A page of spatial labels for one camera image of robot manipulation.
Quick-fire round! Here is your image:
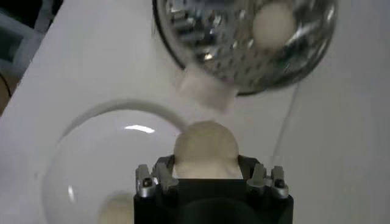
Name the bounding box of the white side table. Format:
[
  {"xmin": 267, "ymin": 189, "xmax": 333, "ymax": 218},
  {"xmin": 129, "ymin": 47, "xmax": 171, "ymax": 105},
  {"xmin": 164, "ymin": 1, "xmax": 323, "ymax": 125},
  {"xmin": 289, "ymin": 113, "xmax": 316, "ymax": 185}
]
[{"xmin": 0, "ymin": 12, "xmax": 46, "ymax": 74}]

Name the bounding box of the white steamed baozi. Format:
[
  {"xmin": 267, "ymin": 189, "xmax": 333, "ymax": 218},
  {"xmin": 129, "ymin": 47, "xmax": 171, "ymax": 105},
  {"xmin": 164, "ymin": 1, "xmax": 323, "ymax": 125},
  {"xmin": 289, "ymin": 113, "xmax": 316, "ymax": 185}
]
[
  {"xmin": 252, "ymin": 1, "xmax": 297, "ymax": 51},
  {"xmin": 172, "ymin": 121, "xmax": 244, "ymax": 180},
  {"xmin": 96, "ymin": 193, "xmax": 135, "ymax": 224}
]

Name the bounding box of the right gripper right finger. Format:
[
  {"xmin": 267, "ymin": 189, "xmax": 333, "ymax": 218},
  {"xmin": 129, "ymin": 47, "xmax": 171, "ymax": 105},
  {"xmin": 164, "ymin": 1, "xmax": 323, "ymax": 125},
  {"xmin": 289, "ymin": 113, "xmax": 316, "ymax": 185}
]
[{"xmin": 237, "ymin": 154, "xmax": 289, "ymax": 200}]

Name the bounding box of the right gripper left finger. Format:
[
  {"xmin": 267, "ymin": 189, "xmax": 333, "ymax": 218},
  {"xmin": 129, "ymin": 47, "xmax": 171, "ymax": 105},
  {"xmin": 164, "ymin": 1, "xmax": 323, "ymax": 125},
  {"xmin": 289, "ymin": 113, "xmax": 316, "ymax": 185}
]
[{"xmin": 135, "ymin": 154, "xmax": 180, "ymax": 199}]

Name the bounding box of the white round plate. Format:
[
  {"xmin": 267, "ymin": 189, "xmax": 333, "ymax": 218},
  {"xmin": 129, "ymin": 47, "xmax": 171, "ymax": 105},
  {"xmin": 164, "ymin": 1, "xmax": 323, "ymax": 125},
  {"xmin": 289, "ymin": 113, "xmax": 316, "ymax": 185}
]
[{"xmin": 41, "ymin": 99, "xmax": 191, "ymax": 224}]

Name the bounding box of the stainless steel steamer basket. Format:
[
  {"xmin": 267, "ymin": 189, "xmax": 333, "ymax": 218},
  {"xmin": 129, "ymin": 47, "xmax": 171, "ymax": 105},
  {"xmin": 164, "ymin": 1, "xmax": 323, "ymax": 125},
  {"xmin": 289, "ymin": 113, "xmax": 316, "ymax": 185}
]
[{"xmin": 152, "ymin": 0, "xmax": 339, "ymax": 97}]

